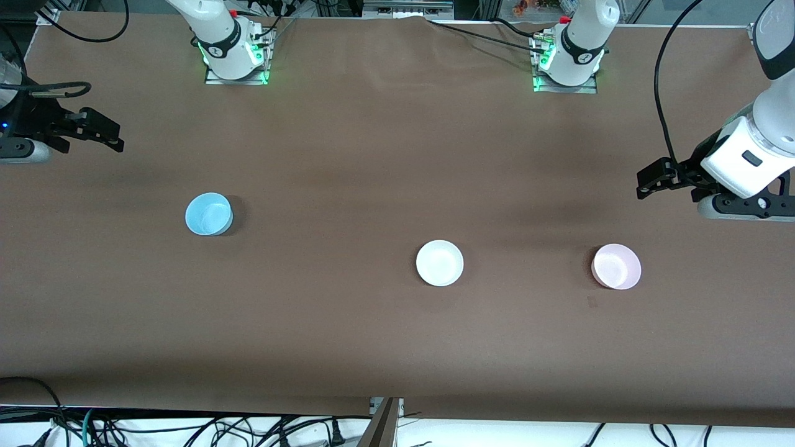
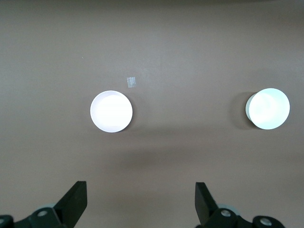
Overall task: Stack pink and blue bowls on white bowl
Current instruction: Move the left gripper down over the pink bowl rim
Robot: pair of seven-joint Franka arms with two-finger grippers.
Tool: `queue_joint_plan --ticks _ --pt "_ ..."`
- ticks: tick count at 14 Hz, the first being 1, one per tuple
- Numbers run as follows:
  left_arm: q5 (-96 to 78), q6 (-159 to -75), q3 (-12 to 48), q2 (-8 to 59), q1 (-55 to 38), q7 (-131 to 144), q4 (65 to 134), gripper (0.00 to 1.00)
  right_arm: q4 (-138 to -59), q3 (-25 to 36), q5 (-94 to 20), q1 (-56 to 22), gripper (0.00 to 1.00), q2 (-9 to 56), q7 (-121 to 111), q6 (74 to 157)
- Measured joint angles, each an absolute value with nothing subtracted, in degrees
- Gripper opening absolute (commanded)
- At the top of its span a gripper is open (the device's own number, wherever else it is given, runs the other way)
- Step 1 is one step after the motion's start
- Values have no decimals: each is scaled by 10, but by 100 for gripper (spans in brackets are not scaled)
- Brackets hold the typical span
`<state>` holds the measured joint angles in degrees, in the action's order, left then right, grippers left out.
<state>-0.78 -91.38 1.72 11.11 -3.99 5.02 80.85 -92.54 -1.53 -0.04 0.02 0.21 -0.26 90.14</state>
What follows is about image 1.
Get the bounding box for white bowl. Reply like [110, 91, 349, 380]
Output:
[416, 240, 465, 287]

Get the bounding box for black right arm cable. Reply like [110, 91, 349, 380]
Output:
[36, 0, 130, 44]

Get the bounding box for brown table cover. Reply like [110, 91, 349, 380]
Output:
[0, 11, 795, 428]

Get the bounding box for aluminium frame rail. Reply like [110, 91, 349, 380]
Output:
[362, 0, 455, 20]

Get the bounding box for grey looped gripper cable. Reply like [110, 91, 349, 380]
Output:
[17, 81, 93, 100]

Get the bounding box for black plug with cable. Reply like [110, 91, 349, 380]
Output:
[273, 420, 347, 447]

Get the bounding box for pink bowl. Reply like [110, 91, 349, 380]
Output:
[591, 243, 642, 291]

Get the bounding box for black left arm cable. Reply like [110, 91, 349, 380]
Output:
[653, 0, 778, 163]

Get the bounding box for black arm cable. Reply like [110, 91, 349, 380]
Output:
[36, 0, 130, 44]
[653, 0, 778, 163]

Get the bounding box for blue bowl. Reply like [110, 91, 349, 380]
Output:
[185, 192, 234, 237]

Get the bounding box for orange objects behind table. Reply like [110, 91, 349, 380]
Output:
[512, 0, 561, 17]

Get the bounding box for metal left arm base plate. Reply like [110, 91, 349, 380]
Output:
[532, 32, 599, 94]

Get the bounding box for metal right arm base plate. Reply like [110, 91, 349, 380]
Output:
[204, 26, 274, 86]

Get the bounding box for black cable across table edge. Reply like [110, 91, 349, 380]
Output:
[427, 17, 553, 50]

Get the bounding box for aluminium post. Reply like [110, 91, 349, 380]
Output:
[355, 397, 406, 447]

